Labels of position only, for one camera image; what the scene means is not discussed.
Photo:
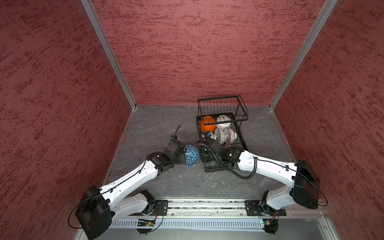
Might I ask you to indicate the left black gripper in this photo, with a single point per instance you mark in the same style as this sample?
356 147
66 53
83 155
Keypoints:
181 153

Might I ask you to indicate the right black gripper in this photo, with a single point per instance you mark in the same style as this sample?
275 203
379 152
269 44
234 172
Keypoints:
204 157

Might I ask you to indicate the blue patterned bowl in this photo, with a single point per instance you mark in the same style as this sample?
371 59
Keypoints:
192 156

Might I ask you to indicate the grey green patterned bowl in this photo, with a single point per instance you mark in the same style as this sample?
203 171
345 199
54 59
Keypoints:
220 136

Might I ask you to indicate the white lattice patterned bowl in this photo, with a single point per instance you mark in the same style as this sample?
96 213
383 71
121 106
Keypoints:
230 136

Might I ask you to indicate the orange square bowl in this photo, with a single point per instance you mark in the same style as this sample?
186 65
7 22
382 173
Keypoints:
207 124

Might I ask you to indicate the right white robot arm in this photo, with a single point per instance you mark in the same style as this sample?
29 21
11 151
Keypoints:
300 184

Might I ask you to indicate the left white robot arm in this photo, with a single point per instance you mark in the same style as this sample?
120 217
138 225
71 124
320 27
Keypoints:
99 207

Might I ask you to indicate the left corner aluminium profile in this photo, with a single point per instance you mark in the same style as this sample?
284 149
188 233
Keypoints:
97 26

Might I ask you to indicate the corner aluminium profile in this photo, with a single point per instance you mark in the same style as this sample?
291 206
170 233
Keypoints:
318 24
97 26

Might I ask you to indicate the right corner aluminium profile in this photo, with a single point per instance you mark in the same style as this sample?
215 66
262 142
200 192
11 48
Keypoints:
318 24

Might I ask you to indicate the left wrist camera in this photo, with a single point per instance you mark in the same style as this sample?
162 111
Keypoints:
173 138

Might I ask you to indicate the black wire dish rack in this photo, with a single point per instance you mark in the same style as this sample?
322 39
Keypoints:
231 106

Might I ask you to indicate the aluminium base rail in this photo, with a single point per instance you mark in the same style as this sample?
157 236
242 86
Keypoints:
222 208

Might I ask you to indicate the perforated cable duct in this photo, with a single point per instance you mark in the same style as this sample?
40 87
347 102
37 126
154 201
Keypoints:
193 224

